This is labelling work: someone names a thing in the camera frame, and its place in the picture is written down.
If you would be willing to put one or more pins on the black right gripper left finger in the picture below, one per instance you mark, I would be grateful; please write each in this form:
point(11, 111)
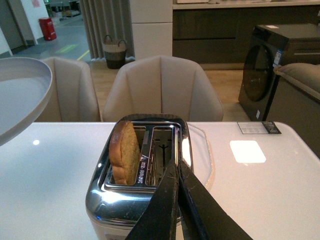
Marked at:
point(159, 220)

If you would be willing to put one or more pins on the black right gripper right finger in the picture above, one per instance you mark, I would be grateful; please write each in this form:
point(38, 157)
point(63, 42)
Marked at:
point(204, 218)

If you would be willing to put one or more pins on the brown bread slice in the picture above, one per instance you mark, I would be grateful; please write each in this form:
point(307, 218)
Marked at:
point(124, 153)

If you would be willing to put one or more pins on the grey round plate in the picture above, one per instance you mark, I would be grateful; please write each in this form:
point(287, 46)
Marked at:
point(25, 90)

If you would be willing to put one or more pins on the cream and chrome toaster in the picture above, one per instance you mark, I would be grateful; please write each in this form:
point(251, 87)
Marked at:
point(112, 208)

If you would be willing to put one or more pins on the clear acrylic board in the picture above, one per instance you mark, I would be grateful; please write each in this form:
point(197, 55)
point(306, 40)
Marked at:
point(203, 163)

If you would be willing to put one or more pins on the table label card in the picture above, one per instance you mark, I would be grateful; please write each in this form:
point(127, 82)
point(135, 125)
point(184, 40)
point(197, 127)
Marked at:
point(255, 127)

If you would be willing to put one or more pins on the beige right chair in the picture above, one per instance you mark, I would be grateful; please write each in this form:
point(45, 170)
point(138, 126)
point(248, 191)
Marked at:
point(163, 85)

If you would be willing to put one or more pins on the beige chair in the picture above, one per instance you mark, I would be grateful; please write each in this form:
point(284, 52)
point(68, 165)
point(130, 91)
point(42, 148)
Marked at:
point(163, 85)
point(73, 96)

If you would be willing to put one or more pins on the beige left chair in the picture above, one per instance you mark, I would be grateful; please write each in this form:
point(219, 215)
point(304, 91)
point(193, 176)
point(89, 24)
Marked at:
point(73, 96)

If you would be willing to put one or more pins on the beige sofa cushion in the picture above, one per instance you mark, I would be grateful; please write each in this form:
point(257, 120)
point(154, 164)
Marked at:
point(304, 77)

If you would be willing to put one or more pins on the woven laundry basket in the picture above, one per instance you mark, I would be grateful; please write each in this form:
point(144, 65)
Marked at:
point(114, 52)

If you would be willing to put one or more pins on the dark kitchen counter cabinet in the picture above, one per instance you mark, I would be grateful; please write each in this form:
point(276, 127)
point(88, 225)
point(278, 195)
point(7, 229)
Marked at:
point(221, 35)

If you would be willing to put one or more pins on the dark washing machine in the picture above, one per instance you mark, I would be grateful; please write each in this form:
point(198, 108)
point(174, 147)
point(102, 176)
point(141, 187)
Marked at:
point(272, 46)

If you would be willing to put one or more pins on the white cabinet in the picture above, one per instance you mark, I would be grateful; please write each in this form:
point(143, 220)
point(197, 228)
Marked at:
point(152, 27)

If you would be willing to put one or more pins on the grey curtain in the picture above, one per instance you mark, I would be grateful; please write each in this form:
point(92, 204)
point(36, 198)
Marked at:
point(106, 17)

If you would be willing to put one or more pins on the red box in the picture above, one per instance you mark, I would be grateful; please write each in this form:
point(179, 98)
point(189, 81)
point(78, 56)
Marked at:
point(47, 28)

